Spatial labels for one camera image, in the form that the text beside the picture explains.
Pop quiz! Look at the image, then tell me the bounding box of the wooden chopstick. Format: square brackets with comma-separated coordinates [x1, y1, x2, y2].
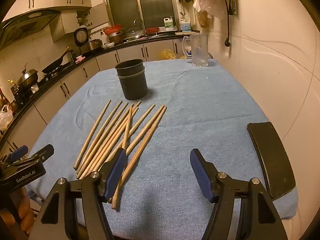
[111, 105, 167, 210]
[77, 102, 140, 179]
[76, 102, 129, 179]
[105, 104, 155, 162]
[73, 100, 111, 170]
[121, 106, 133, 150]
[79, 100, 141, 178]
[86, 106, 138, 174]
[126, 105, 164, 155]
[75, 100, 127, 178]

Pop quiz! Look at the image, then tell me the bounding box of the kitchen faucet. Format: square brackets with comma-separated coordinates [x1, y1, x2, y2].
[133, 18, 145, 36]

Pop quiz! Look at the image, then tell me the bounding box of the kitchen window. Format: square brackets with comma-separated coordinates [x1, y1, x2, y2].
[105, 0, 177, 30]

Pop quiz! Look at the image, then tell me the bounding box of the person's left hand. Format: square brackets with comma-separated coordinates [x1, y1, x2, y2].
[1, 187, 35, 239]

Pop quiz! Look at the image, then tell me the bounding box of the blue towel table cover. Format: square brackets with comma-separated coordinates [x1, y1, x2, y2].
[26, 58, 299, 240]

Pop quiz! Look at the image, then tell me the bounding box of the steel pot with lid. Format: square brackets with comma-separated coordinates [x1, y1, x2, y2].
[17, 64, 38, 90]

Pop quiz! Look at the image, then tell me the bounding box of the black utensil holder cup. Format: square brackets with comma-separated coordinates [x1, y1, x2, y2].
[116, 59, 148, 100]

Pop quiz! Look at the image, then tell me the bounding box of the black wok pan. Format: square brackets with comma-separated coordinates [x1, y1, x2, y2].
[42, 47, 69, 74]

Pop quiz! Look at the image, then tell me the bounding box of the yellow plastic bag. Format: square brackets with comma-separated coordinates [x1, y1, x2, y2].
[159, 49, 177, 60]

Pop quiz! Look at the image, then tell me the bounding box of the rice cooker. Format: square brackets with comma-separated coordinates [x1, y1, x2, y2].
[73, 26, 103, 56]

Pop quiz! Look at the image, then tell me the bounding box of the red basin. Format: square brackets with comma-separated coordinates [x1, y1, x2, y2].
[103, 24, 122, 36]

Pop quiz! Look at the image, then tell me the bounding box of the red bowl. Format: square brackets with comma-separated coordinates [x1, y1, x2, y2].
[145, 27, 159, 35]

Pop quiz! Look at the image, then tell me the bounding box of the black range hood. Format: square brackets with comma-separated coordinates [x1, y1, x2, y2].
[1, 9, 61, 49]

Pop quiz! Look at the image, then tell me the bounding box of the blue label detergent bottle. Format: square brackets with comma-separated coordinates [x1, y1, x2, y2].
[180, 18, 191, 32]

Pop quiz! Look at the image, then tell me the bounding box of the green detergent bottle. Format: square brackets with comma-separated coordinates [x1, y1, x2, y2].
[163, 16, 175, 31]

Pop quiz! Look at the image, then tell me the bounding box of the black power cable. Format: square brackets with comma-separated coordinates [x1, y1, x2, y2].
[220, 0, 232, 48]

